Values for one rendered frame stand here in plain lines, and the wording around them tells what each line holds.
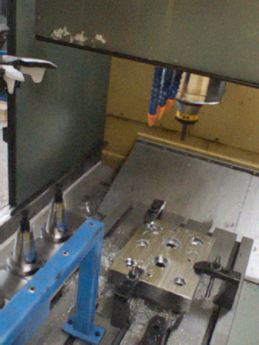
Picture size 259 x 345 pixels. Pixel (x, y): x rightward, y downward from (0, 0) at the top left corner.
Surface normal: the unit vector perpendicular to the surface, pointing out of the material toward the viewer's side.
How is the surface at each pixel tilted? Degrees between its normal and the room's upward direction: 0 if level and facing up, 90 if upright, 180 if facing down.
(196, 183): 25
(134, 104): 90
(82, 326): 90
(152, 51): 90
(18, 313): 0
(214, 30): 90
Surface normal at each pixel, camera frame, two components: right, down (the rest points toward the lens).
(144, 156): -0.04, -0.64
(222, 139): -0.38, 0.40
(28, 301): 0.12, -0.88
